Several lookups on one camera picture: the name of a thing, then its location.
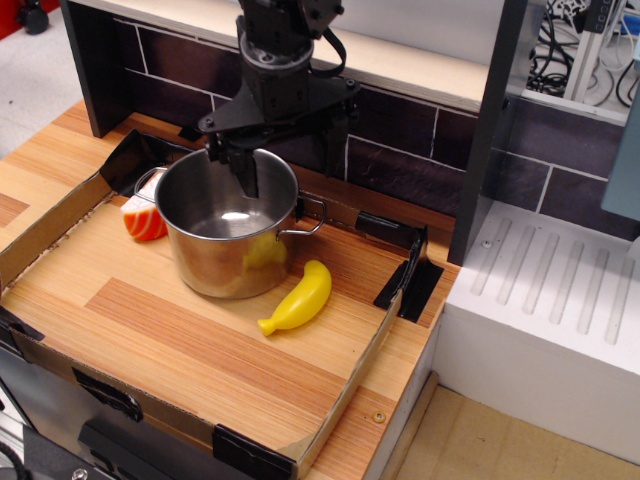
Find white toy sink drainboard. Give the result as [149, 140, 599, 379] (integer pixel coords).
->
[434, 202, 639, 463]

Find dark brick backsplash shelf unit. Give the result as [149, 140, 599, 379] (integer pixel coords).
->
[61, 1, 526, 254]

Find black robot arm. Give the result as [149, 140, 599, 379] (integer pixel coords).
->
[198, 1, 361, 198]

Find orange salmon sushi toy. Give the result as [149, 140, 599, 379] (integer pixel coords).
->
[120, 171, 167, 241]

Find black chair wheel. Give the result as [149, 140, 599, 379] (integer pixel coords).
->
[16, 0, 49, 35]

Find stainless steel pot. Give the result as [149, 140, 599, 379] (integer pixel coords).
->
[134, 149, 318, 300]

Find brass screw in table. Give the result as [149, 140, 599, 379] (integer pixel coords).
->
[371, 411, 386, 424]

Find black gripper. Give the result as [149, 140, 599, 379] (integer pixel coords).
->
[198, 63, 361, 198]

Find yellow toy banana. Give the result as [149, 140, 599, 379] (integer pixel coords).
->
[257, 260, 332, 336]

